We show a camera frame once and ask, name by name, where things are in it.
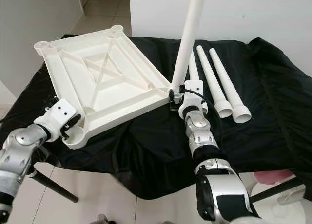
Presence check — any white plastic table leg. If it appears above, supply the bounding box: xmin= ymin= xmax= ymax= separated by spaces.
xmin=171 ymin=0 xmax=208 ymax=95
xmin=208 ymin=48 xmax=252 ymax=124
xmin=189 ymin=51 xmax=201 ymax=83
xmin=196 ymin=45 xmax=234 ymax=119

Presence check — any white plastic table top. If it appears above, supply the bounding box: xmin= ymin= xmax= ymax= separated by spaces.
xmin=34 ymin=25 xmax=176 ymax=150

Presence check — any black table cloth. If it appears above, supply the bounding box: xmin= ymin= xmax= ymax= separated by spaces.
xmin=0 ymin=34 xmax=312 ymax=200

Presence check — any black metal table leg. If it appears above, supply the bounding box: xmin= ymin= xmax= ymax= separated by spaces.
xmin=29 ymin=163 xmax=79 ymax=204
xmin=249 ymin=178 xmax=312 ymax=203

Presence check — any pink round stool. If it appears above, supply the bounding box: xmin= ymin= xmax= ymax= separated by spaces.
xmin=253 ymin=169 xmax=295 ymax=185

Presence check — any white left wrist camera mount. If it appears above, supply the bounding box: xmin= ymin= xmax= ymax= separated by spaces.
xmin=35 ymin=99 xmax=78 ymax=137

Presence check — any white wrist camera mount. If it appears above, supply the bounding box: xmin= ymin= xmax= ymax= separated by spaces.
xmin=178 ymin=80 xmax=205 ymax=118
xmin=35 ymin=99 xmax=78 ymax=137

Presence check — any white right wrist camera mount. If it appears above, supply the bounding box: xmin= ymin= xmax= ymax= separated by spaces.
xmin=178 ymin=80 xmax=205 ymax=118

